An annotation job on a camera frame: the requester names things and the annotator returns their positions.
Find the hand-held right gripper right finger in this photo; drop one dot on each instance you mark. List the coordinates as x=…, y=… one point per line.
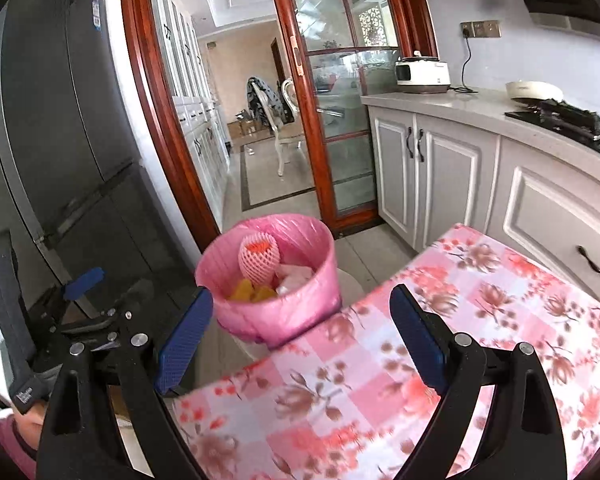
x=415, y=340

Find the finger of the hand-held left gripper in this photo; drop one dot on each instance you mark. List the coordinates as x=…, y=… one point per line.
x=85, y=282
x=125, y=310

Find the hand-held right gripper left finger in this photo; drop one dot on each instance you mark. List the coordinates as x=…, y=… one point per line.
x=185, y=340

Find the yellow banana peel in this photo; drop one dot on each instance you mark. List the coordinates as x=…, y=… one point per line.
x=250, y=292

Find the pink foam net sleeve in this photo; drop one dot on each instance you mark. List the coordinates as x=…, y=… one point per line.
x=257, y=257

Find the pink-lined waste bin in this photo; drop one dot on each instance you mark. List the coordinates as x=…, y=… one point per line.
x=300, y=315

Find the white tissue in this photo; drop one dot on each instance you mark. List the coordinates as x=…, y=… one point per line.
x=295, y=277

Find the person's left forearm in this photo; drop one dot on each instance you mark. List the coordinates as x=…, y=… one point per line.
x=22, y=440

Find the pink floral tablecloth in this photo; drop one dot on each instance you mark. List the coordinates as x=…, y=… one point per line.
x=330, y=385

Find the dark grey refrigerator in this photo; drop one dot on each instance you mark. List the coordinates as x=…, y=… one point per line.
x=70, y=135

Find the white cabinet door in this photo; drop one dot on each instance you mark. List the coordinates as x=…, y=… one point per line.
x=390, y=175
x=455, y=185

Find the white base cabinet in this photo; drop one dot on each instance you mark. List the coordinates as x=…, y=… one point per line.
x=490, y=185

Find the white drawer front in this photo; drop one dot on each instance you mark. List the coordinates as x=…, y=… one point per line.
x=545, y=210

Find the white hallway cabinet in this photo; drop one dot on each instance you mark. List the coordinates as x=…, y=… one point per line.
x=195, y=110

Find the cardboard boxes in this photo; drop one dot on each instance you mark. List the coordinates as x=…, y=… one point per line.
x=242, y=125

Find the ornate white chair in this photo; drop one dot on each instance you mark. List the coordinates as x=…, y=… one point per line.
x=290, y=125

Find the dark patterned jacket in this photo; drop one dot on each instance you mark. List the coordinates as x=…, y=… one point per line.
x=262, y=102

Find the wooden glass sliding door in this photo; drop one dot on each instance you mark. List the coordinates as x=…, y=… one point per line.
x=305, y=110

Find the white rice cooker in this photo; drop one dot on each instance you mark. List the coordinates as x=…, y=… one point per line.
x=422, y=72

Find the black gas stove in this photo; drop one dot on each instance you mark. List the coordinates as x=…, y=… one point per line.
x=570, y=117

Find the white frying pan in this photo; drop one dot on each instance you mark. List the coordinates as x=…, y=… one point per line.
x=532, y=91

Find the white lattice screen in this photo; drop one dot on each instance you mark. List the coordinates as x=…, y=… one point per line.
x=372, y=27

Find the red wooden door frame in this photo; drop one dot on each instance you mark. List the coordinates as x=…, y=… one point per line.
x=155, y=110

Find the brown wall socket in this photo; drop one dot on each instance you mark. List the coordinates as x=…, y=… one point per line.
x=480, y=29

